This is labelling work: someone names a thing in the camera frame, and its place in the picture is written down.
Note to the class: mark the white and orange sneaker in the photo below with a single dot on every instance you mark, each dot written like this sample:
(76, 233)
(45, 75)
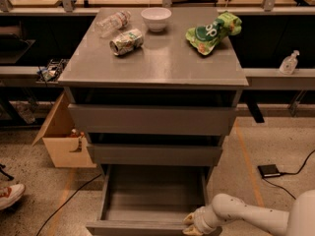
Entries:
(11, 194)

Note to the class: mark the crushed green soda can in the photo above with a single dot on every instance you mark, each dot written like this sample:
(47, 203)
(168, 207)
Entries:
(126, 42)

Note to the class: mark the clear hand sanitizer bottle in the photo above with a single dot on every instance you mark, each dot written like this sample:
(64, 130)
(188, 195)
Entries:
(289, 63)

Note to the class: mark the grey three-drawer cabinet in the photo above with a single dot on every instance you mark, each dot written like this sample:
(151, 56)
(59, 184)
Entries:
(165, 71)

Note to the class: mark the black foot pedal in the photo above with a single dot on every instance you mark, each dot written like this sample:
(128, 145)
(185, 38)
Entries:
(269, 171)

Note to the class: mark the grey middle drawer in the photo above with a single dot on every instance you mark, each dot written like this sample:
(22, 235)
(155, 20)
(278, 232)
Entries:
(155, 155)

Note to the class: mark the clear plastic water bottle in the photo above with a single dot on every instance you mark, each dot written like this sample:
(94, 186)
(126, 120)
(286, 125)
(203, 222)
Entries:
(110, 24)

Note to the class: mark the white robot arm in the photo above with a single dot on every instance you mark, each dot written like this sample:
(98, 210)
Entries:
(224, 208)

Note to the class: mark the open cardboard box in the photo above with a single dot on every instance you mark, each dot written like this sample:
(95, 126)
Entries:
(66, 145)

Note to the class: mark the tray of small parts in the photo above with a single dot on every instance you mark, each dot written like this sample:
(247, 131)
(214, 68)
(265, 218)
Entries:
(52, 71)

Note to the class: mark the grey drawer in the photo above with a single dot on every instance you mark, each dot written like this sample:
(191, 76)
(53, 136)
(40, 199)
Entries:
(147, 200)
(153, 120)
(155, 155)

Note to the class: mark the grey bottom drawer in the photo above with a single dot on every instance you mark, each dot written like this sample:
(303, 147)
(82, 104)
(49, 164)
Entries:
(147, 200)

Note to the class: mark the green chip bag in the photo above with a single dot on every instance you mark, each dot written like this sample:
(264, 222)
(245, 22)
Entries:
(206, 38)

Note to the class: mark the white ceramic bowl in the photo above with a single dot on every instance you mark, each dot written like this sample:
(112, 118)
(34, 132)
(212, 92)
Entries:
(156, 18)

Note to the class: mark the grey top drawer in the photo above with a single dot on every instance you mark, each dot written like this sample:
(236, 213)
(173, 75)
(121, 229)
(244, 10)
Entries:
(153, 120)

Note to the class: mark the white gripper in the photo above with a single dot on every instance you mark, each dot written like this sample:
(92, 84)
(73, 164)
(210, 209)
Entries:
(201, 220)

